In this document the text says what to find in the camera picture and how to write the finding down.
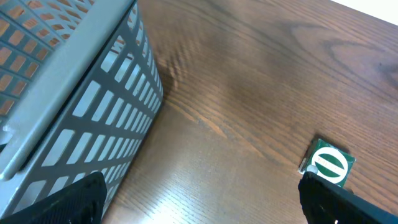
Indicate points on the grey plastic shopping basket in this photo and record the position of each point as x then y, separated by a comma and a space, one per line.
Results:
79, 91

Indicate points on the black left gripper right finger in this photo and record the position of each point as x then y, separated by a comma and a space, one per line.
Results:
324, 202

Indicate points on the round black white container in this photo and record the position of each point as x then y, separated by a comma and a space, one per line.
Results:
327, 161

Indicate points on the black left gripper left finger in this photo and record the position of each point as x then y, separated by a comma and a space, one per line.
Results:
81, 202

